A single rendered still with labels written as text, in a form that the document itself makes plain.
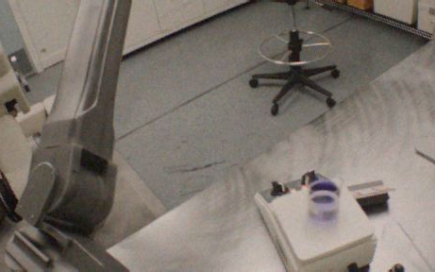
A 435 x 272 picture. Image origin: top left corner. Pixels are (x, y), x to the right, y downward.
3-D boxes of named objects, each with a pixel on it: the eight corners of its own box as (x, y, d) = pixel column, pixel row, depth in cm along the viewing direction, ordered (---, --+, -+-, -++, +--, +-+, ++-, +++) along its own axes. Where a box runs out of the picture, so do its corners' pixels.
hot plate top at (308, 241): (269, 204, 61) (268, 199, 60) (339, 179, 62) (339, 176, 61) (299, 265, 51) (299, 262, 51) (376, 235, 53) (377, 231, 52)
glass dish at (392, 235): (388, 255, 58) (390, 247, 57) (376, 229, 62) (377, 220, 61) (418, 246, 58) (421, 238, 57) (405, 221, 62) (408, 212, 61)
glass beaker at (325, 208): (338, 230, 54) (342, 192, 49) (301, 225, 56) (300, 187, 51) (343, 198, 58) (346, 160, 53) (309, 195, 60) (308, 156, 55)
